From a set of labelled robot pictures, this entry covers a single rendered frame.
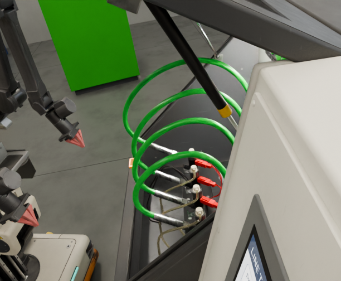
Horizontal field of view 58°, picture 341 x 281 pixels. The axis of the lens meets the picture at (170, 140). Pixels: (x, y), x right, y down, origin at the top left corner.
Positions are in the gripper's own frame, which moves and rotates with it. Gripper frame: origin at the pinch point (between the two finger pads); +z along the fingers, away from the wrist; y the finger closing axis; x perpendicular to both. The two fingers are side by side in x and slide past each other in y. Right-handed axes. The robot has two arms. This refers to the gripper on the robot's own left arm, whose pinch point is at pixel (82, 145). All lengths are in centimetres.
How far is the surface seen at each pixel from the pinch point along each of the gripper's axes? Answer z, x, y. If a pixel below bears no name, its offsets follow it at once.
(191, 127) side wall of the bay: 17.0, -44.6, 4.4
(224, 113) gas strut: -16, -76, -58
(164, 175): 6, -46, -37
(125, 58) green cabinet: 27, 88, 282
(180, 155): -7, -62, -51
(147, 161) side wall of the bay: 21.4, -19.5, 1.2
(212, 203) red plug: 14, -58, -45
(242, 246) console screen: -6, -74, -76
